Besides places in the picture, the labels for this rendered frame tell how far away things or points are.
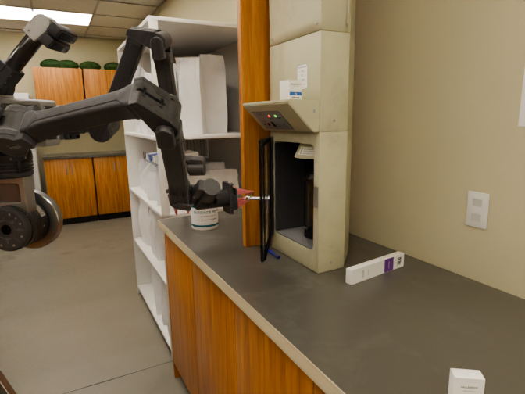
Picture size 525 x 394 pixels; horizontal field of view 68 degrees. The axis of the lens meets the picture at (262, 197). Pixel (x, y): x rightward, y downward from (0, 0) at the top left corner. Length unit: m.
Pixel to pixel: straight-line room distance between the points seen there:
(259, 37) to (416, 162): 0.75
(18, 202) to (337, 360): 1.05
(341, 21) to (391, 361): 0.96
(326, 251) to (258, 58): 0.76
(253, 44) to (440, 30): 0.64
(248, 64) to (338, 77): 0.40
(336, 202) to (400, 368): 0.59
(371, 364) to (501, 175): 0.72
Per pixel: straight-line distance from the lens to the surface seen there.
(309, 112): 1.23
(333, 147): 1.29
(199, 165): 1.49
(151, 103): 0.89
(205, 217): 1.85
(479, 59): 1.42
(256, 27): 1.59
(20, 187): 1.41
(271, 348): 1.15
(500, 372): 1.00
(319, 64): 1.27
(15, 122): 1.10
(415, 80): 1.56
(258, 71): 1.57
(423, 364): 0.97
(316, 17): 1.30
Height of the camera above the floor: 1.46
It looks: 12 degrees down
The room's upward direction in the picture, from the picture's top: 1 degrees counter-clockwise
